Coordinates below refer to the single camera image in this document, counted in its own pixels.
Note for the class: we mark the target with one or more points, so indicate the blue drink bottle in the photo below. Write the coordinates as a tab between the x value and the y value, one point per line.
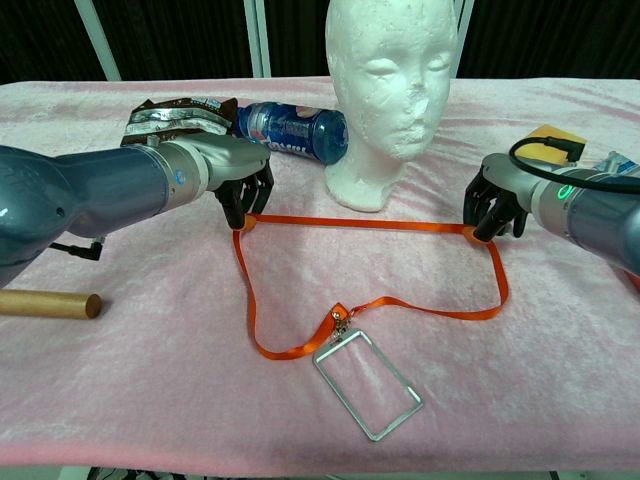
300	132

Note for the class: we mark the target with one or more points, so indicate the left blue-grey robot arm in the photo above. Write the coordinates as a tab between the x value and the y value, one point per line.
90	195

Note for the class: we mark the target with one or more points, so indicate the yellow sponge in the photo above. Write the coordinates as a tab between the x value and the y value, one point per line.
555	140

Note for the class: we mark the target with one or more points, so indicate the pink velvet table cloth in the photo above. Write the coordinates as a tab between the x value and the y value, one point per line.
150	380

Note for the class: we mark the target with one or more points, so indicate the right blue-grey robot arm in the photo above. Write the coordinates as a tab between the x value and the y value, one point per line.
600	215

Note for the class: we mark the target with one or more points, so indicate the brown snack packet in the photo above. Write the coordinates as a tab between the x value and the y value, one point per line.
170	120

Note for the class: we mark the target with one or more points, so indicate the grey metal frame pole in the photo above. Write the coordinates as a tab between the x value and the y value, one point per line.
257	37
100	40
462	45

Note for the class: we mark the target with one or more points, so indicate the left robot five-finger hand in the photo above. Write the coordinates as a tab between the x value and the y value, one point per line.
235	160

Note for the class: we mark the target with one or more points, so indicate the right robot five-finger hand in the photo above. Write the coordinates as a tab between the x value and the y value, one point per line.
500	175

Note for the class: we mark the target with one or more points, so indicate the white foam mannequin head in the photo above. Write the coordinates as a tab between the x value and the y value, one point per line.
390	75

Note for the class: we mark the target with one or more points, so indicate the clear silver-framed badge holder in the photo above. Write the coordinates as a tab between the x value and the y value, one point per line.
367	385

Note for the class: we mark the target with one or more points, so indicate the wooden cylinder rod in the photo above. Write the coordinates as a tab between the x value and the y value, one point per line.
45	304

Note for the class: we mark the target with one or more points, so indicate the black pleated curtain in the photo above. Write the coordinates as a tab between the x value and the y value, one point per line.
190	35

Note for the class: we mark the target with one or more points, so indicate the white blue toothpaste tube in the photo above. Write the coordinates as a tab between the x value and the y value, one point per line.
617	164

